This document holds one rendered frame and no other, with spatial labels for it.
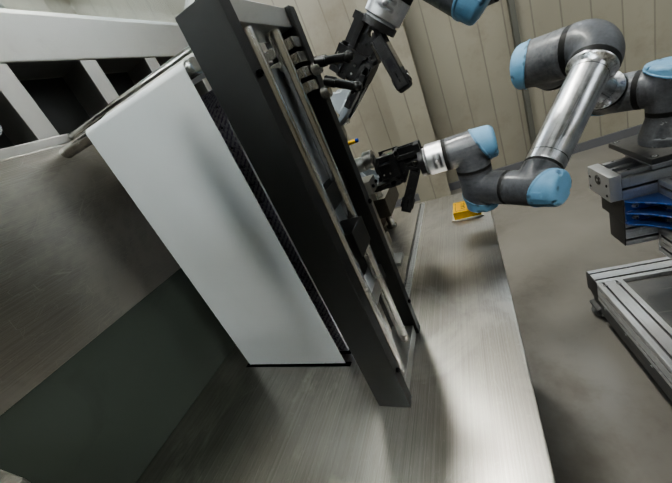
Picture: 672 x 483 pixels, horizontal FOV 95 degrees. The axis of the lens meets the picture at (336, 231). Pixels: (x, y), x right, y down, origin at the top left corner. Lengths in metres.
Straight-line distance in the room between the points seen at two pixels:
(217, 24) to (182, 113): 0.18
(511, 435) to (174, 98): 0.59
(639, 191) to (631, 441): 0.81
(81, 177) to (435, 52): 3.02
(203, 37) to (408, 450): 0.52
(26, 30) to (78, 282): 0.44
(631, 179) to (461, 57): 2.29
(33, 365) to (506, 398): 0.66
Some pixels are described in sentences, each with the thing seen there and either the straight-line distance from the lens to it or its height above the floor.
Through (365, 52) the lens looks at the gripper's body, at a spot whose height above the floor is 1.38.
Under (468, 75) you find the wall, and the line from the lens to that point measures 3.38.
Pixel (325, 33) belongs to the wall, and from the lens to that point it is 3.43.
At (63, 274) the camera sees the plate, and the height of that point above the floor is 1.25.
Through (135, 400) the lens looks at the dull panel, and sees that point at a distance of 0.72.
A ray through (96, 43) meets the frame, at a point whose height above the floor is 1.61.
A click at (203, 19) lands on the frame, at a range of 0.34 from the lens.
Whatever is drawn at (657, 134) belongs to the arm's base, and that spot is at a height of 0.86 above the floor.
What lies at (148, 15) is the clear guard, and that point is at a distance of 1.04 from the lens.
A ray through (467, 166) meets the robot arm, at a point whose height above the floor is 1.08.
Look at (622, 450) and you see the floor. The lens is 1.53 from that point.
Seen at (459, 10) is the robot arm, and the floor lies 1.37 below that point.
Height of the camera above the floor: 1.32
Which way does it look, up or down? 21 degrees down
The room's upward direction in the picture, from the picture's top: 25 degrees counter-clockwise
